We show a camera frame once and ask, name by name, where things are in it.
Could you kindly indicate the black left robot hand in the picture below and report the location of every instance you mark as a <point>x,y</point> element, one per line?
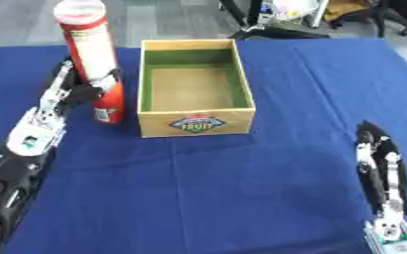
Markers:
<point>74,93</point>

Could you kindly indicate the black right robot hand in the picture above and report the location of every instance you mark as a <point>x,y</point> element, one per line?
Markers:
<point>381,172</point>

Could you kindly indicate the red and white bottle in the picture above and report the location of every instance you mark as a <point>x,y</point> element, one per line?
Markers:
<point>92,56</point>

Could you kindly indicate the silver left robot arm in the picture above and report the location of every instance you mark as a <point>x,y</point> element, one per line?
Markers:
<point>17,168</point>

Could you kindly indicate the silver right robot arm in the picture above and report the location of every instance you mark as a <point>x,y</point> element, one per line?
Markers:
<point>393,235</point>

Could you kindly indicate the tan cardboard box green inside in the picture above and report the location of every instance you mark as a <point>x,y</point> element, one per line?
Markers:
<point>193,89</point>

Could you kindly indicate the black office chair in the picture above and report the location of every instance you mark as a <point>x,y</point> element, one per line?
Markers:
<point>381,13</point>

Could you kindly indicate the black tripod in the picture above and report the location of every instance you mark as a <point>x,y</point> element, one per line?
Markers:
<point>259,20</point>

